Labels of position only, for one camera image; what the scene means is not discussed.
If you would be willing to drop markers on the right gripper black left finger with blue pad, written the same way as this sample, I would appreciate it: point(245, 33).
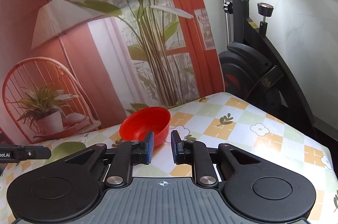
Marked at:
point(127, 155)

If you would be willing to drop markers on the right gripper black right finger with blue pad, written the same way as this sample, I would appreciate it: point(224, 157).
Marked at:
point(197, 156)

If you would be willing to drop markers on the red bowl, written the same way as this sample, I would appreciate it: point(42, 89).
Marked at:
point(155, 119)

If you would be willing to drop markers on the large green square plate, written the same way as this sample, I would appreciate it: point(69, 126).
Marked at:
point(65, 149)

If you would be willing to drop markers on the floral checkered tablecloth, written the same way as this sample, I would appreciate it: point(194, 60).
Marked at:
point(215, 119)

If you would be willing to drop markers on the black exercise bike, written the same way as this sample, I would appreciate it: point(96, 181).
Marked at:
point(254, 71)

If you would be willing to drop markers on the printed room backdrop cloth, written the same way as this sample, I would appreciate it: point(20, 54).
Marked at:
point(82, 65)

